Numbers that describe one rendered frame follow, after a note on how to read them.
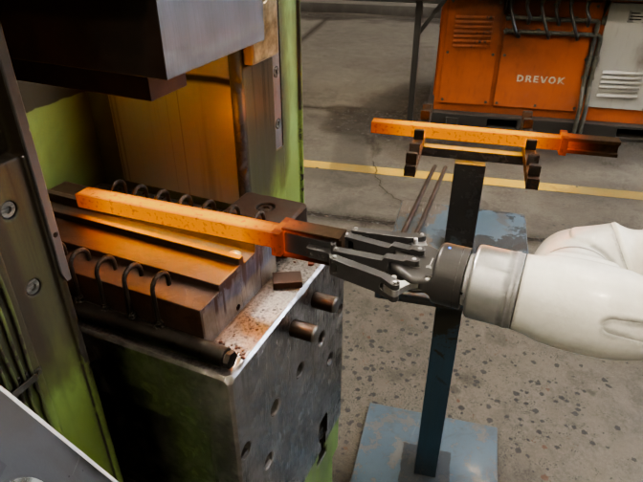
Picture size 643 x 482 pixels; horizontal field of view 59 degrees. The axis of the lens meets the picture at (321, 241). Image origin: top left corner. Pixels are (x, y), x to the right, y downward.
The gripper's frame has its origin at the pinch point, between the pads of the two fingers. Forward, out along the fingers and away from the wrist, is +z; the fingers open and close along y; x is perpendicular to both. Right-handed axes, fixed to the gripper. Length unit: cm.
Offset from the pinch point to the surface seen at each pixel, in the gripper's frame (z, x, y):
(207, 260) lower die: 14.7, -4.8, -3.4
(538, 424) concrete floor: -40, -103, 83
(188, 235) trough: 21.5, -5.3, 1.7
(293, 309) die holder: 3.9, -13.5, 1.5
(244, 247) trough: 11.7, -4.8, 1.8
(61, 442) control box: 1.6, 5.2, -40.3
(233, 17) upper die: 10.2, 27.0, 0.8
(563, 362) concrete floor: -45, -103, 115
